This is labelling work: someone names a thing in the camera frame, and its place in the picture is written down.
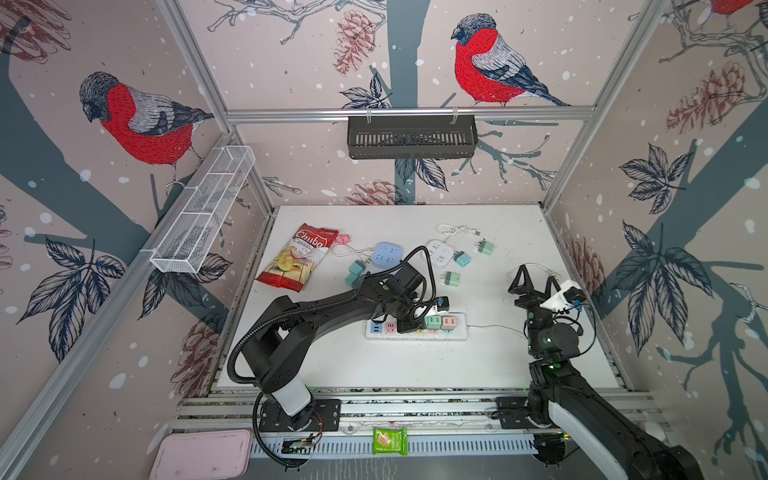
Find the white multicolour power strip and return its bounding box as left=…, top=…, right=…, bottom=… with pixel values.
left=364, top=311, right=469, bottom=342

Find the pink USB charger plug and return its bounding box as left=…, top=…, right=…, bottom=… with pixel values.
left=440, top=316, right=458, bottom=331

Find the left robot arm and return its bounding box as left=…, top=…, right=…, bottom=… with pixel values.
left=226, top=245, right=437, bottom=470

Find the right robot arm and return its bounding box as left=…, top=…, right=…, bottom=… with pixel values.
left=508, top=264, right=703, bottom=479

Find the blue square power socket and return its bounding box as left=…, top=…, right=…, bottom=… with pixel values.
left=371, top=242, right=403, bottom=270

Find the white square power socket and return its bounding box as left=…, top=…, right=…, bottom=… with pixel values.
left=426, top=239, right=455, bottom=267

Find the red chips bag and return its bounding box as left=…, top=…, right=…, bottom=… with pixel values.
left=256, top=224, right=340, bottom=292

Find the green snack packet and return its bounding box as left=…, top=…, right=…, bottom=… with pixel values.
left=372, top=428, right=409, bottom=456

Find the pink tray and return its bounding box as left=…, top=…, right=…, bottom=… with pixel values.
left=149, top=429, right=253, bottom=480

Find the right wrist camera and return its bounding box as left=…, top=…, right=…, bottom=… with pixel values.
left=541, top=280, right=587, bottom=313

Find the white square socket cable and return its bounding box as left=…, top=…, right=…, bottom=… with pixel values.
left=434, top=223, right=481, bottom=242

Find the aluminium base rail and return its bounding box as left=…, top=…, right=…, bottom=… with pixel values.
left=173, top=388, right=667, bottom=460

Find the black wall basket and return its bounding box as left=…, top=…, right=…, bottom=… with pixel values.
left=347, top=115, right=479, bottom=160

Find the white wire wall basket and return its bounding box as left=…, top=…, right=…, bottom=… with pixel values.
left=150, top=145, right=255, bottom=274

